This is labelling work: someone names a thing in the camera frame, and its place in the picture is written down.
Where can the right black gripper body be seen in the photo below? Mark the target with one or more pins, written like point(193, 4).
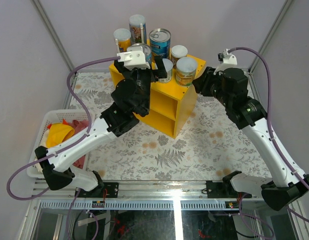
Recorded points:
point(216, 90)

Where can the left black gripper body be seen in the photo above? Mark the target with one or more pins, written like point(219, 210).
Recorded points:
point(143, 78)

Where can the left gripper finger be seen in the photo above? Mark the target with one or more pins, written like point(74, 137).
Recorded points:
point(120, 67)
point(160, 72)

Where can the short grey can clear lid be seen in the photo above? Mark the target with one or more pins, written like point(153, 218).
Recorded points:
point(168, 67)

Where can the wide yellow can clear lid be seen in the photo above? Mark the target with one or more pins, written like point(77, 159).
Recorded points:
point(186, 68)

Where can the small yellow can white lid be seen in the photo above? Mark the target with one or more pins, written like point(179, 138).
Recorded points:
point(177, 52)

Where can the blue can silver pull-tab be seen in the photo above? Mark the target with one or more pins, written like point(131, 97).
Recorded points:
point(160, 39)

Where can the tall can with white spoon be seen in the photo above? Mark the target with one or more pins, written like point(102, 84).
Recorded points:
point(137, 26)

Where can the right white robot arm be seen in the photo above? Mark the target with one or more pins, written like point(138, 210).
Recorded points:
point(288, 181)

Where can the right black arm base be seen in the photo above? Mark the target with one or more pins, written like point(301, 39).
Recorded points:
point(222, 189)

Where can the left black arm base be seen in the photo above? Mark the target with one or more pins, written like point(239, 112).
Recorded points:
point(103, 190)

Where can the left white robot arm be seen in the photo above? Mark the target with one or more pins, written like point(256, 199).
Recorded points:
point(57, 162)

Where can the yellow wooden shelf cabinet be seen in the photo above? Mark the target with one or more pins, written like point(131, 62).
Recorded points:
point(167, 109)

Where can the pink cloth in basket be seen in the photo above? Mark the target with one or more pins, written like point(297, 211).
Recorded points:
point(78, 126)

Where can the white plastic laundry basket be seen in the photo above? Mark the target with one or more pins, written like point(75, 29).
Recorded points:
point(52, 117)

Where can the yellow cloth in basket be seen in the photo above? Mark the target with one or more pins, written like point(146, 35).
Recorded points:
point(58, 133)

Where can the white cloth in basket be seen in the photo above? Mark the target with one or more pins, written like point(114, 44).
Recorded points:
point(45, 142)

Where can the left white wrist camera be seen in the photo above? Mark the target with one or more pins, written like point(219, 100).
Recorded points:
point(133, 59)

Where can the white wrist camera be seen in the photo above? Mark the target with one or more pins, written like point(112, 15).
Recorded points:
point(226, 60)
point(133, 59)

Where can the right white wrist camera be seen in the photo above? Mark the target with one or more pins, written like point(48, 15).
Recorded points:
point(226, 60)

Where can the aluminium front rail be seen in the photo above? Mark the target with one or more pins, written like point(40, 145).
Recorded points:
point(141, 195)

